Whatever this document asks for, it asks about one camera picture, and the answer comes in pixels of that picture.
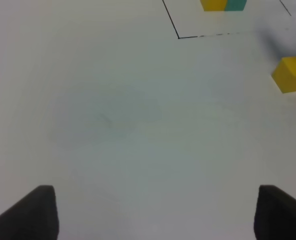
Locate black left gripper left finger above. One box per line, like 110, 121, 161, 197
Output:
0, 185, 60, 240

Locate template yellow cube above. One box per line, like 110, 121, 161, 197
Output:
200, 0, 227, 12

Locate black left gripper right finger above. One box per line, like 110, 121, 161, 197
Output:
253, 185, 296, 240

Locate template green cube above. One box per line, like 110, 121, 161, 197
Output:
224, 0, 247, 12

